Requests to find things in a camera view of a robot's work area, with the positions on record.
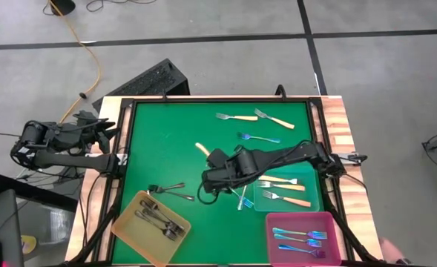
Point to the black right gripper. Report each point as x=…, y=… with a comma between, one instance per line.
x=236, y=168

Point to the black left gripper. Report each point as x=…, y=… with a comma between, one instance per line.
x=81, y=133

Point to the iridescent blue fork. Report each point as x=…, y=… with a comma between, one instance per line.
x=292, y=233
x=292, y=239
x=241, y=202
x=248, y=203
x=259, y=138
x=296, y=249

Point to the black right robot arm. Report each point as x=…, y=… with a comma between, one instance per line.
x=288, y=157

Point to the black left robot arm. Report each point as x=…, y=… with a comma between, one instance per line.
x=73, y=160

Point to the green table mat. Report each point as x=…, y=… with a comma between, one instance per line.
x=166, y=148

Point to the teal plastic bin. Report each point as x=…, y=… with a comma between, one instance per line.
x=314, y=196

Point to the pink plastic bin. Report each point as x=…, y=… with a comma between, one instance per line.
x=299, y=222

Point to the orange plastic bin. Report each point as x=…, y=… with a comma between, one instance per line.
x=140, y=244

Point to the black clamp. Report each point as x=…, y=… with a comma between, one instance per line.
x=357, y=158

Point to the black round base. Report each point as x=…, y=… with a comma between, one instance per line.
x=62, y=5

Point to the yellow round object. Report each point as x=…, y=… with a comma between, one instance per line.
x=29, y=244

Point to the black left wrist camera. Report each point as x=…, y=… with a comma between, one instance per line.
x=104, y=144

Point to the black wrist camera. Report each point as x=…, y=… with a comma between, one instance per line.
x=216, y=157
x=104, y=144

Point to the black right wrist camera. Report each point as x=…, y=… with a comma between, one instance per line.
x=216, y=157

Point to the grey left arm base plate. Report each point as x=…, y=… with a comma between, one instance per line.
x=122, y=159

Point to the black table frame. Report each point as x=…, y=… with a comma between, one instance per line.
x=203, y=99

